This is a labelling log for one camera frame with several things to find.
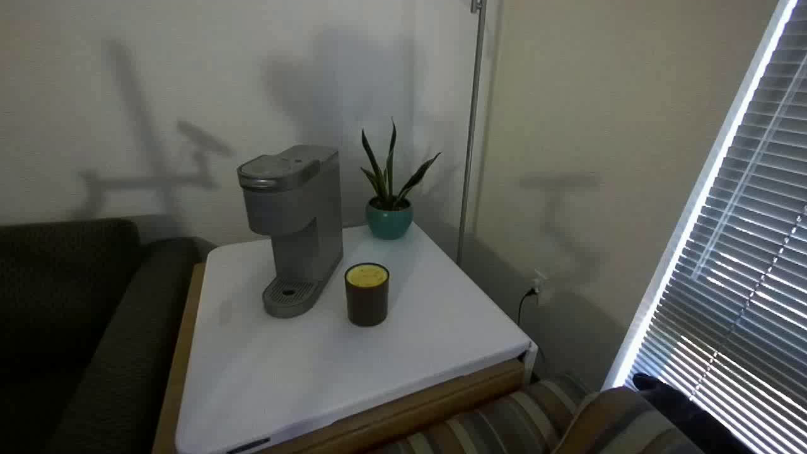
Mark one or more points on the dark grey sofa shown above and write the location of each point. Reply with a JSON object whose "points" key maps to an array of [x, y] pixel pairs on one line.
{"points": [[89, 319]]}

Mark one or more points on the wooden side table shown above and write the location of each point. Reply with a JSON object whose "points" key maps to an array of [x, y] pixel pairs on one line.
{"points": [[355, 433]]}

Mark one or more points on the thin metal pole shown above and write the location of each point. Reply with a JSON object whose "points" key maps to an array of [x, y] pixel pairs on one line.
{"points": [[477, 9]]}

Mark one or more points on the window blinds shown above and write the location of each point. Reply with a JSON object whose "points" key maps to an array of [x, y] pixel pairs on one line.
{"points": [[729, 319]]}

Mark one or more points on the striped sofa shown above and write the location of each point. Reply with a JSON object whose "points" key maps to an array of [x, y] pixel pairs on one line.
{"points": [[552, 418]]}

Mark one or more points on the snake plant in teal pot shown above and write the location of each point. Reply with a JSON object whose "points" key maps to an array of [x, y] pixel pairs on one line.
{"points": [[390, 209]]}

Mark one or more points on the white board table cover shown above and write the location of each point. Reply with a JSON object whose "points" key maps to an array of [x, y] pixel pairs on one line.
{"points": [[259, 381]]}

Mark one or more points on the grey coffee maker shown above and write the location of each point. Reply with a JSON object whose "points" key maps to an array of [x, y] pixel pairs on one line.
{"points": [[294, 197]]}

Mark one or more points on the dark candle jar yellow wax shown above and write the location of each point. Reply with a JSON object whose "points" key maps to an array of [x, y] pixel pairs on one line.
{"points": [[366, 294]]}

